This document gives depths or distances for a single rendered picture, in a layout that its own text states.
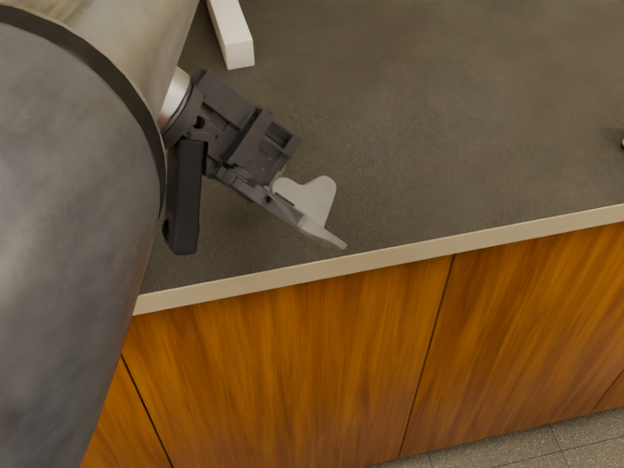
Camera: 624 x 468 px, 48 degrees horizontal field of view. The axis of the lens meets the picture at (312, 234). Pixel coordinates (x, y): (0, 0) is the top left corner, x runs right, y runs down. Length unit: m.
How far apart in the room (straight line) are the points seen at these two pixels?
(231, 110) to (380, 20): 0.51
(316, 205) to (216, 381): 0.46
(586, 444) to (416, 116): 1.07
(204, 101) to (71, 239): 0.51
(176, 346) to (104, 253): 0.80
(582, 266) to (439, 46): 0.39
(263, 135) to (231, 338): 0.38
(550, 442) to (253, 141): 1.29
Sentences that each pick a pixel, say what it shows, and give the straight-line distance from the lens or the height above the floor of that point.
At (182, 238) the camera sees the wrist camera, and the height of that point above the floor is 1.06.
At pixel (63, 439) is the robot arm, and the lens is 0.17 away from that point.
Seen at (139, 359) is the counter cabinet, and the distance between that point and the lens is 0.98.
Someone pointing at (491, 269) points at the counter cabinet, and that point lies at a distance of 1.00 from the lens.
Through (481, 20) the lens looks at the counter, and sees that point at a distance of 1.16.
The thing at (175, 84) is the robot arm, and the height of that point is 1.19.
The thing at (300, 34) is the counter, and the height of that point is 0.94.
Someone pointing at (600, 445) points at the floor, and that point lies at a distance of 1.83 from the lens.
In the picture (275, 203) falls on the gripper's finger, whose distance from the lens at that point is 0.65.
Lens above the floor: 1.59
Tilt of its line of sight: 52 degrees down
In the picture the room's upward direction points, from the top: straight up
